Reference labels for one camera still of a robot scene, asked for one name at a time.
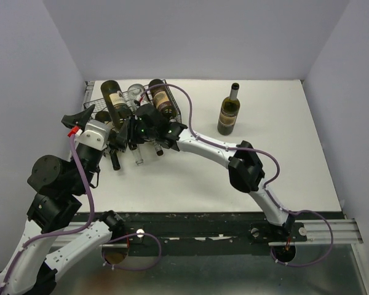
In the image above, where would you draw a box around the dark bottle front label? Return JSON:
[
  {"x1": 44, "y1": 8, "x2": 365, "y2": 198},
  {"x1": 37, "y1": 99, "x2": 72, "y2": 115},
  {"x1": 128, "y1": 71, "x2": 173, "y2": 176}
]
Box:
[{"x1": 95, "y1": 111, "x2": 121, "y2": 171}]

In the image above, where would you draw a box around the dark bottle label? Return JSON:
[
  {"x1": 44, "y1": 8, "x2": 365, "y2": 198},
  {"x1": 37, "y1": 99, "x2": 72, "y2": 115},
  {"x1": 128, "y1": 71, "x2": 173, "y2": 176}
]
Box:
[
  {"x1": 95, "y1": 111, "x2": 121, "y2": 171},
  {"x1": 153, "y1": 142, "x2": 164, "y2": 157}
]

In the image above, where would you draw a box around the clear glass bottle front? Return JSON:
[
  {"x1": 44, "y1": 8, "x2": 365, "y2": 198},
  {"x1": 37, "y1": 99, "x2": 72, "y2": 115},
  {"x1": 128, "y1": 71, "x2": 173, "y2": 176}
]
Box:
[{"x1": 130, "y1": 144, "x2": 144, "y2": 166}]

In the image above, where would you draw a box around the green bottle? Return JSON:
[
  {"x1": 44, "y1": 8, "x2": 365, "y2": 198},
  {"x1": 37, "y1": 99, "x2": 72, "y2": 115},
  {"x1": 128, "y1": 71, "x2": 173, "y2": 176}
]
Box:
[
  {"x1": 217, "y1": 82, "x2": 240, "y2": 136},
  {"x1": 148, "y1": 79, "x2": 177, "y2": 120},
  {"x1": 100, "y1": 80, "x2": 132, "y2": 130}
]

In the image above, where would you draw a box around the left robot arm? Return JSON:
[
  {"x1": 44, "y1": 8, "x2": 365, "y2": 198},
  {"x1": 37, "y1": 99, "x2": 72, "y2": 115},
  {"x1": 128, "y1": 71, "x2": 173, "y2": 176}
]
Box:
[{"x1": 0, "y1": 106, "x2": 125, "y2": 294}]

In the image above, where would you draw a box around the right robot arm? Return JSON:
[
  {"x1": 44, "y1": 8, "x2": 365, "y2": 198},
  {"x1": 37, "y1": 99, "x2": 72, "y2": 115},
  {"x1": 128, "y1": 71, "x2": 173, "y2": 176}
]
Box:
[{"x1": 110, "y1": 104, "x2": 295, "y2": 241}]

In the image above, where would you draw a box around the black wire wine rack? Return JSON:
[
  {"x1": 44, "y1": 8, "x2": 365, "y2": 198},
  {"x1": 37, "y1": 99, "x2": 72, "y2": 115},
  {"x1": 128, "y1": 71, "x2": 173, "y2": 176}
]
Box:
[{"x1": 84, "y1": 80, "x2": 181, "y2": 122}]

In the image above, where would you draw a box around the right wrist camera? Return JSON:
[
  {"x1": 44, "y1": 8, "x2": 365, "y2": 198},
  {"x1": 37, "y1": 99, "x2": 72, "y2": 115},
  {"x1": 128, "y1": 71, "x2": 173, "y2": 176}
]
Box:
[{"x1": 133, "y1": 94, "x2": 150, "y2": 108}]

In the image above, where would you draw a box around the black mounting rail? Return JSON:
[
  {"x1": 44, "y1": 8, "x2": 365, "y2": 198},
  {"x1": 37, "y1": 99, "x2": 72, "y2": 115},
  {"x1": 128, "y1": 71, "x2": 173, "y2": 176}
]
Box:
[{"x1": 79, "y1": 210, "x2": 308, "y2": 258}]

